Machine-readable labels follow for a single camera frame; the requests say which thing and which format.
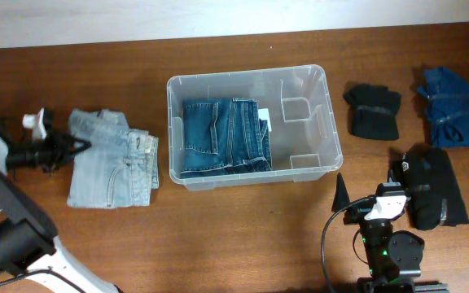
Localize light blue jeans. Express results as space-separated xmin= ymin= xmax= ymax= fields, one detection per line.
xmin=67 ymin=109 xmax=160 ymax=209

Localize small black garment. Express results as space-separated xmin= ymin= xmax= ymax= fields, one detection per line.
xmin=344 ymin=84 xmax=401 ymax=141

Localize blue garment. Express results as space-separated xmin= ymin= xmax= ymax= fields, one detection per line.
xmin=418 ymin=67 xmax=469 ymax=148

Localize dark blue jeans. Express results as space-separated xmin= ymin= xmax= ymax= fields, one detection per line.
xmin=181 ymin=98 xmax=273 ymax=178

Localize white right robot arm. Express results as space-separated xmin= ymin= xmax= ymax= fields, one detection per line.
xmin=321 ymin=173 xmax=449 ymax=293

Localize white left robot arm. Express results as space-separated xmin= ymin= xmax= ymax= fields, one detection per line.
xmin=0 ymin=109 xmax=120 ymax=293

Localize large black folded garment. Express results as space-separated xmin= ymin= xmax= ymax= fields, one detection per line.
xmin=391 ymin=147 xmax=469 ymax=230

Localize clear plastic storage bin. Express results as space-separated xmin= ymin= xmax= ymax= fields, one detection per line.
xmin=166 ymin=64 xmax=344 ymax=191

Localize white label in bin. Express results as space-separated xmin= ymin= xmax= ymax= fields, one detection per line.
xmin=258 ymin=108 xmax=272 ymax=132

